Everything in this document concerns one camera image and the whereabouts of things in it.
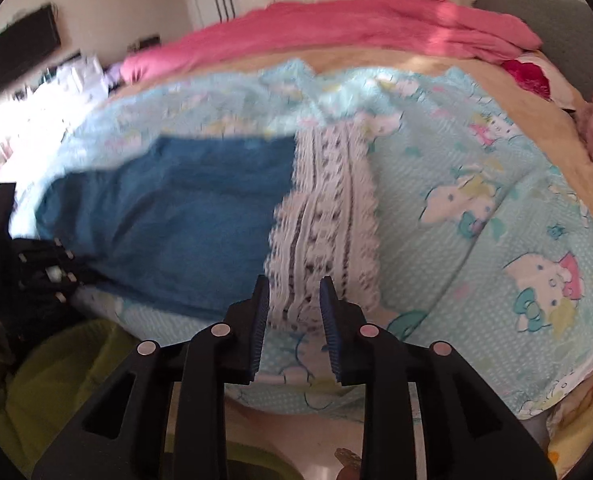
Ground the blue denim pants lace trim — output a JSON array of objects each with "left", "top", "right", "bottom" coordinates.
[{"left": 36, "top": 120, "right": 380, "bottom": 333}]

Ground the green sleeve forearm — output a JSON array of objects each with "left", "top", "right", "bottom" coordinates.
[{"left": 0, "top": 317, "right": 298, "bottom": 480}]

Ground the Hello Kitty light blue blanket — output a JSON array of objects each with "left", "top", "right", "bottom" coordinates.
[{"left": 10, "top": 60, "right": 593, "bottom": 419}]

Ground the white drawer dresser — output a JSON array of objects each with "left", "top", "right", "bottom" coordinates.
[{"left": 28, "top": 55, "right": 109, "bottom": 112}]

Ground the tan bed sheet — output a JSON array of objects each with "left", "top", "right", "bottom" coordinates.
[{"left": 108, "top": 47, "right": 593, "bottom": 217}]

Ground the grey quilted headboard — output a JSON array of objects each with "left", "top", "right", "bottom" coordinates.
[{"left": 473, "top": 0, "right": 593, "bottom": 101}]

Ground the pink duvet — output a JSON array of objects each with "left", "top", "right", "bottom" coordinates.
[{"left": 120, "top": 0, "right": 543, "bottom": 84}]

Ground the black wall television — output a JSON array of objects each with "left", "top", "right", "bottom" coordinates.
[{"left": 0, "top": 3, "right": 61, "bottom": 92}]

